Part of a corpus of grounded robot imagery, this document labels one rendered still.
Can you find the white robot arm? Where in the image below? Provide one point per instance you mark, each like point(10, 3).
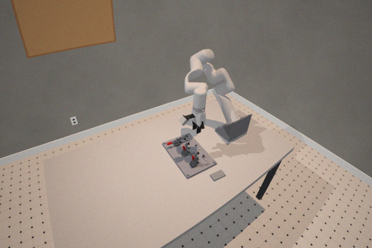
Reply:
point(200, 89)

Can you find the toggle clamp with red handle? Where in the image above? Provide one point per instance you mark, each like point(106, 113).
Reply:
point(177, 141)
point(193, 162)

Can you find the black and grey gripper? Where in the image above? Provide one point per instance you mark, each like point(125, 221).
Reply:
point(198, 121)

